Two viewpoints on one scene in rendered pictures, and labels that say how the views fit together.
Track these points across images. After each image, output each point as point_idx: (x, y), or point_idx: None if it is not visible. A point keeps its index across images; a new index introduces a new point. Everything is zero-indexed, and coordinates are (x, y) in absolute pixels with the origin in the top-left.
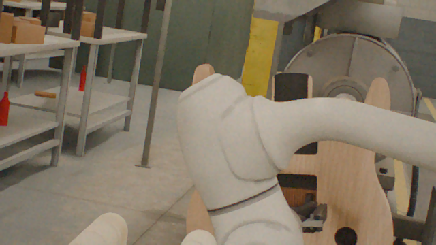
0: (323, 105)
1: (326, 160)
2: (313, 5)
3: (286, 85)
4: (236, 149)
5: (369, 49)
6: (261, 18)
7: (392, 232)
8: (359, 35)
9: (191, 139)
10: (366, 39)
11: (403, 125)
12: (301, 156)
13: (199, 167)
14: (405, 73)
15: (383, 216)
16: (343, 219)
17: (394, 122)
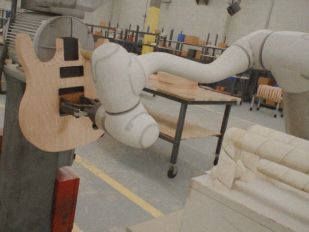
0: (161, 56)
1: (87, 78)
2: (102, 3)
3: (66, 43)
4: (136, 81)
5: (78, 23)
6: (79, 9)
7: None
8: (72, 16)
9: (114, 78)
10: (75, 19)
11: (186, 62)
12: (77, 78)
13: (117, 93)
14: (91, 34)
15: None
16: None
17: (183, 61)
